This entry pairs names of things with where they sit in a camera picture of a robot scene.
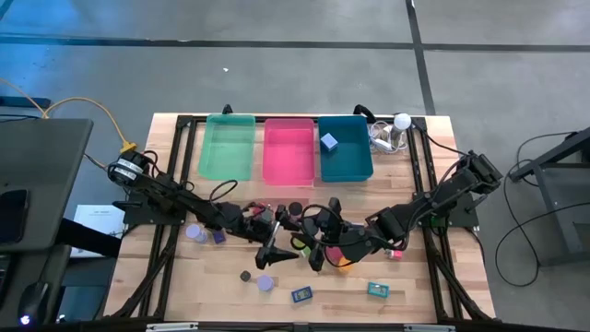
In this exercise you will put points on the black metal frame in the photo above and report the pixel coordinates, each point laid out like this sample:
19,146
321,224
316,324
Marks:
183,122

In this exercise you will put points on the pink plastic bin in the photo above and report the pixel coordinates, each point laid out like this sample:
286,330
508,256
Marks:
288,152

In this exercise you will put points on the silver bracket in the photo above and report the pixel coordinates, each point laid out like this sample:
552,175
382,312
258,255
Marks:
428,328
173,327

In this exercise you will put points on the white light bulb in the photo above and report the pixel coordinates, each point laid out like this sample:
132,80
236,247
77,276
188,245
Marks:
402,121

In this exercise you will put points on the lavender charger cube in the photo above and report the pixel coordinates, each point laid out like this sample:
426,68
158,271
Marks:
328,141

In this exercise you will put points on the dark metal stand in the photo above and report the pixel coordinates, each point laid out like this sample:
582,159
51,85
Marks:
560,203

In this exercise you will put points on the gray desk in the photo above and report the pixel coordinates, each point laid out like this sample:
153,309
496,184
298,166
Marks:
46,161

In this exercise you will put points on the lavender hourglass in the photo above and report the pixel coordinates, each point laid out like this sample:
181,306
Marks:
265,282
196,233

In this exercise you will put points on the black desk beam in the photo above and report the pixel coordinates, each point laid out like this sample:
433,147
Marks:
92,240

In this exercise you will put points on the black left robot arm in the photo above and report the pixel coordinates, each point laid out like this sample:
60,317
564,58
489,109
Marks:
175,196

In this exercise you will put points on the black clamp knob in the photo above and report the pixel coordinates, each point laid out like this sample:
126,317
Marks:
227,110

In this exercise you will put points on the black computer mouse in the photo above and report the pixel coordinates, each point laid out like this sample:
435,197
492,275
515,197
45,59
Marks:
34,299

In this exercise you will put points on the white power adapter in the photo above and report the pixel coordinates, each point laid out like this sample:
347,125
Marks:
381,144

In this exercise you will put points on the red wall charger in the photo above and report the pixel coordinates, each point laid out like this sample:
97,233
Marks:
334,256
266,214

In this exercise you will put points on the black hourglass with yellow sand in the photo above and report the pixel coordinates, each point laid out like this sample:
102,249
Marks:
299,243

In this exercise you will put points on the black hourglass with red sand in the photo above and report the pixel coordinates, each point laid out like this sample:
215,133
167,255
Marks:
295,208

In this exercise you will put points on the blue digital display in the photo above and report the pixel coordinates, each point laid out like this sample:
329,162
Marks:
302,294

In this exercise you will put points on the white paper booklet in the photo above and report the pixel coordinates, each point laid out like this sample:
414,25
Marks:
99,216

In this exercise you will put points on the purple charger cube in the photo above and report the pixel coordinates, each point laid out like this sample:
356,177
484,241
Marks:
219,237

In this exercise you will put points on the dark blue bar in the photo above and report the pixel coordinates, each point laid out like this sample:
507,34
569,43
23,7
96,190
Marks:
23,102

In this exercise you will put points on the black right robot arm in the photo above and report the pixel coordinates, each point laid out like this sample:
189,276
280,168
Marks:
442,193

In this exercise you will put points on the teal digital display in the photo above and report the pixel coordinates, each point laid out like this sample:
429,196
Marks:
378,289

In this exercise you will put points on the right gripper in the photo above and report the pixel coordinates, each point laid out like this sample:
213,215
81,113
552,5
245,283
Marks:
341,240

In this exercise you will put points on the orange hourglass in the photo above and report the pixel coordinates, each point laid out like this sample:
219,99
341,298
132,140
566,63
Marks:
345,266

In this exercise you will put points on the teal plastic bin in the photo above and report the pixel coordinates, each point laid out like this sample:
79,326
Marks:
355,168

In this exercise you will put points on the pink white charger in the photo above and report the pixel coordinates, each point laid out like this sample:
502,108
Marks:
396,254

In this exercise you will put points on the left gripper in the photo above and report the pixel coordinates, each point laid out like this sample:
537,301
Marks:
272,235

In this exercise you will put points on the black phone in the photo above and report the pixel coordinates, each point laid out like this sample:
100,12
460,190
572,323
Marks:
11,216

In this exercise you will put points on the green plastic bin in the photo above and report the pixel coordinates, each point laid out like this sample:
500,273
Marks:
226,147

